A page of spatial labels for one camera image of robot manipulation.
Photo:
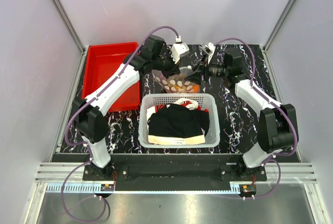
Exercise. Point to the orange fake fruit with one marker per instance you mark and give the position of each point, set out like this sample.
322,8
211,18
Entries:
195,89

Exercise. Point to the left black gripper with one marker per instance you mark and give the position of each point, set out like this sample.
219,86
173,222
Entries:
174,69

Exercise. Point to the clear zip top bag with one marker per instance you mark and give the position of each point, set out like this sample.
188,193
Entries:
176,83

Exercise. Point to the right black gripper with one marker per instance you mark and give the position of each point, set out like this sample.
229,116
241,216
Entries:
196,76

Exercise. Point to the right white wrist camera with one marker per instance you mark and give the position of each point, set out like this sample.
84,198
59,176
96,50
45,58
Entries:
208,50

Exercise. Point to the red white cloth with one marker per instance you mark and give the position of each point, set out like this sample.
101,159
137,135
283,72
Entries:
188,103

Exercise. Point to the white perforated plastic basket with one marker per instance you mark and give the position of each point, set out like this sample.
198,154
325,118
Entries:
205,101

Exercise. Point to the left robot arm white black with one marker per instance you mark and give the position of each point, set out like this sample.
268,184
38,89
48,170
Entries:
89,117

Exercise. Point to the red plastic bin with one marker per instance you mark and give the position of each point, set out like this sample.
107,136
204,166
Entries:
102,62

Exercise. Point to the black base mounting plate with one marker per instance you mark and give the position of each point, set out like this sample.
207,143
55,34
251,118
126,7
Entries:
174,172

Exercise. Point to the beige cloth with label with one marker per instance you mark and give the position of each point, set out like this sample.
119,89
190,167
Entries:
160,140

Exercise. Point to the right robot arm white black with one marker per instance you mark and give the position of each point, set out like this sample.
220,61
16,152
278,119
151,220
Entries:
277,133

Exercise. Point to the black cloth in basket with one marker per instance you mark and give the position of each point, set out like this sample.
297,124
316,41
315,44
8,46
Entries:
177,121

